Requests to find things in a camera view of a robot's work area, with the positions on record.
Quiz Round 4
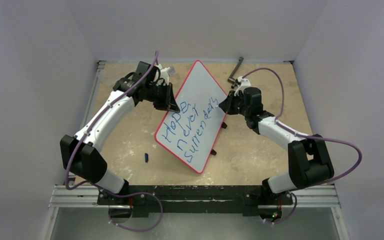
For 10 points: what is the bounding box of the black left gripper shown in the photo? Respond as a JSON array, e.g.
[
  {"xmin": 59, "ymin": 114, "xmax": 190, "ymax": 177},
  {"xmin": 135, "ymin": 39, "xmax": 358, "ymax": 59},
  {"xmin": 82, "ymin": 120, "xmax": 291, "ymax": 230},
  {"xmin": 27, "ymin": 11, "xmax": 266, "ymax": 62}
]
[{"xmin": 146, "ymin": 82, "xmax": 179, "ymax": 113}]

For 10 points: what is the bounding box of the red-framed whiteboard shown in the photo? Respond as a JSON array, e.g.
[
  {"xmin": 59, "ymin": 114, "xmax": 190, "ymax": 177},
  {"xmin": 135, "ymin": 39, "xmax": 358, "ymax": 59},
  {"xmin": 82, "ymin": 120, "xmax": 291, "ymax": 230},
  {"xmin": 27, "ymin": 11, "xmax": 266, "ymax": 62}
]
[{"xmin": 154, "ymin": 60, "xmax": 227, "ymax": 174}]

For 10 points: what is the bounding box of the blue marker cap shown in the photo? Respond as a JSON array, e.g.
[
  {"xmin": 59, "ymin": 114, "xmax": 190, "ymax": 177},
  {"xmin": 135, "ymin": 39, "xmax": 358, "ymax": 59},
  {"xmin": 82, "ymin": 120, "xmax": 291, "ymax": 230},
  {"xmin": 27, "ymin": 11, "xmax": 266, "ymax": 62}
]
[{"xmin": 144, "ymin": 153, "xmax": 149, "ymax": 163}]

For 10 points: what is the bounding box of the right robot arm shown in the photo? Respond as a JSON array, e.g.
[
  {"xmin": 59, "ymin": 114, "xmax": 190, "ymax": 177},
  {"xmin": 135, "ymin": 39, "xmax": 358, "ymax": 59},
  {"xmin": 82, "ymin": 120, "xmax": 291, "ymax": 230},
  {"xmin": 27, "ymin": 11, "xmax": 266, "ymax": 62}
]
[{"xmin": 218, "ymin": 87, "xmax": 334, "ymax": 204}]

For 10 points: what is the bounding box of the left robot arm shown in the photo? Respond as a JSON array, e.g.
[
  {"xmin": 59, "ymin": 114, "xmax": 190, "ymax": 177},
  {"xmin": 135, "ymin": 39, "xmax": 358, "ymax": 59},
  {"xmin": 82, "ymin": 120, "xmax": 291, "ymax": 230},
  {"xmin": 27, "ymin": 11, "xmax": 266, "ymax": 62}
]
[{"xmin": 60, "ymin": 61, "xmax": 180, "ymax": 205}]

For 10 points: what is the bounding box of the clear plastic screw box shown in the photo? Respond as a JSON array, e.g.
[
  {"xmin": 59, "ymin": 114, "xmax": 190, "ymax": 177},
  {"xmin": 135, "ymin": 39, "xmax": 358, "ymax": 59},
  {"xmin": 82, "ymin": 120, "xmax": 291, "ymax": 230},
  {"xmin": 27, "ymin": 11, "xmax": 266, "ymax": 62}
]
[{"xmin": 101, "ymin": 63, "xmax": 124, "ymax": 91}]

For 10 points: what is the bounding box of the dark metal L bracket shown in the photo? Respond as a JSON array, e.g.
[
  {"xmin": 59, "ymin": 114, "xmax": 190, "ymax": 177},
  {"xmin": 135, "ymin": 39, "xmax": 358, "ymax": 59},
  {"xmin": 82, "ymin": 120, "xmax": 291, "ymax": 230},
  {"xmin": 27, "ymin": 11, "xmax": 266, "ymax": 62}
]
[{"xmin": 227, "ymin": 57, "xmax": 244, "ymax": 89}]

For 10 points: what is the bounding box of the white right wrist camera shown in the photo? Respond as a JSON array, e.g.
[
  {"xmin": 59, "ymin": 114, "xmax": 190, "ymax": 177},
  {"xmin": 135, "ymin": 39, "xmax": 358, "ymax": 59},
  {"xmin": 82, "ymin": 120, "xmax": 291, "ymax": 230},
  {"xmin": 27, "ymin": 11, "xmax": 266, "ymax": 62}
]
[{"xmin": 233, "ymin": 76, "xmax": 252, "ymax": 96}]

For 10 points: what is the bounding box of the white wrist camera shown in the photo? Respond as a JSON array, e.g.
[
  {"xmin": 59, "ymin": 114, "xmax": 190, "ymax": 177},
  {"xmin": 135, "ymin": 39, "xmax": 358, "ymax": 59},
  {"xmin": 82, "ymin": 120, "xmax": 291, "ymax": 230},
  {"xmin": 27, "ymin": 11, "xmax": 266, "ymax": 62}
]
[
  {"xmin": 233, "ymin": 76, "xmax": 252, "ymax": 96},
  {"xmin": 156, "ymin": 64, "xmax": 176, "ymax": 86}
]

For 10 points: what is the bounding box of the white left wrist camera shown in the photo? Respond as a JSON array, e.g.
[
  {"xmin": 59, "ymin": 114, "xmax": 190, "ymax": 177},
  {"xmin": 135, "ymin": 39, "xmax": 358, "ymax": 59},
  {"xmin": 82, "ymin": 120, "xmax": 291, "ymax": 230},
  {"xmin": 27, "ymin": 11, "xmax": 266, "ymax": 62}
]
[{"xmin": 156, "ymin": 64, "xmax": 176, "ymax": 86}]

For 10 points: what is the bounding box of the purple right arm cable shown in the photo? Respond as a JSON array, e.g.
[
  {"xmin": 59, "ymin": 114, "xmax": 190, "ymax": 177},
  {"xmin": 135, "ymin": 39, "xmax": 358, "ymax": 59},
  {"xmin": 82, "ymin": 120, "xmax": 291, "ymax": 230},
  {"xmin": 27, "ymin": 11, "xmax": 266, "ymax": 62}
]
[{"xmin": 241, "ymin": 67, "xmax": 363, "ymax": 190}]

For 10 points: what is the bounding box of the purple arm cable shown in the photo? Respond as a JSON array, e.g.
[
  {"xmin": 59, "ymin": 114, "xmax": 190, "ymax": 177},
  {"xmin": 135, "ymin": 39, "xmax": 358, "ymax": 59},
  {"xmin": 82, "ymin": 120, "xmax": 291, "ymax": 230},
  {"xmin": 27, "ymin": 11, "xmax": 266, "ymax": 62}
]
[
  {"xmin": 64, "ymin": 50, "xmax": 164, "ymax": 200},
  {"xmin": 241, "ymin": 67, "xmax": 363, "ymax": 190}
]

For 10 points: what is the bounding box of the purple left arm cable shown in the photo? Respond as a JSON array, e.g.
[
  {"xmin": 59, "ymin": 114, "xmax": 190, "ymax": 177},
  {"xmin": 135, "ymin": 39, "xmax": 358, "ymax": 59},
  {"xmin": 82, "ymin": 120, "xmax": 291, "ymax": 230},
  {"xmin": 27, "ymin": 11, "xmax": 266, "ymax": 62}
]
[{"xmin": 64, "ymin": 50, "xmax": 164, "ymax": 200}]

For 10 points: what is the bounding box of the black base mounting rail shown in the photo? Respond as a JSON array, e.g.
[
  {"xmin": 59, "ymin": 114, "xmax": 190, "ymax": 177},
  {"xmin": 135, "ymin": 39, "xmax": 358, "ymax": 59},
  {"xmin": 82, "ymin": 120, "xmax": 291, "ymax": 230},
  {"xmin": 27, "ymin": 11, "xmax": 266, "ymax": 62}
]
[{"xmin": 97, "ymin": 185, "xmax": 286, "ymax": 218}]

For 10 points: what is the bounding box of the aluminium frame rail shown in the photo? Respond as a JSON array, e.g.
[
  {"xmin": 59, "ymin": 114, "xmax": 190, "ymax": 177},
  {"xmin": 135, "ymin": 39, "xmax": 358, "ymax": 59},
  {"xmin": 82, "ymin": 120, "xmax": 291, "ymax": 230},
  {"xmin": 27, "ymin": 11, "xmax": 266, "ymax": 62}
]
[{"xmin": 48, "ymin": 185, "xmax": 129, "ymax": 209}]

